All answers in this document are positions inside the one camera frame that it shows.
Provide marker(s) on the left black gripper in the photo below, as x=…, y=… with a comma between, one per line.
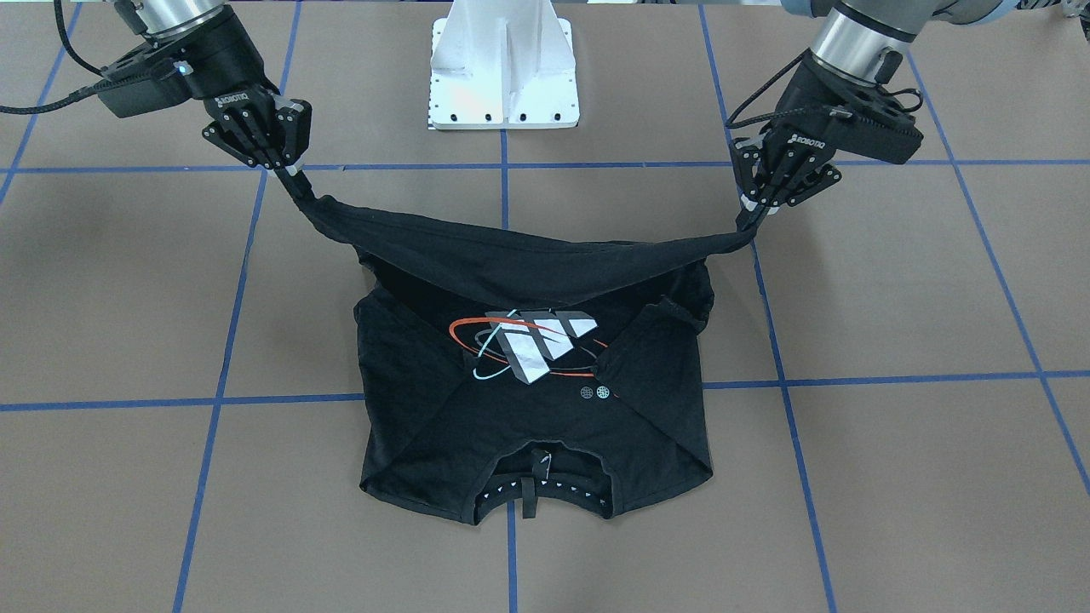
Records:
x=798, y=109

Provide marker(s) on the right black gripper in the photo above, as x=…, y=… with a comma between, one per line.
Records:
x=223, y=61

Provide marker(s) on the black graphic t-shirt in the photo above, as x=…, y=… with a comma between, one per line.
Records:
x=500, y=366

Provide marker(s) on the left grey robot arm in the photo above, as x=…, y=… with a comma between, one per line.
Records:
x=868, y=40

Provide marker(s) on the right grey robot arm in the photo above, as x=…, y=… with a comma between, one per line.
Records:
x=149, y=18

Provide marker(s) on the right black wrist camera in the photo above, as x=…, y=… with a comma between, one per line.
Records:
x=139, y=83

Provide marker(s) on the white metal mount base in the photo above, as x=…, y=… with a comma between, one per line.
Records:
x=502, y=65

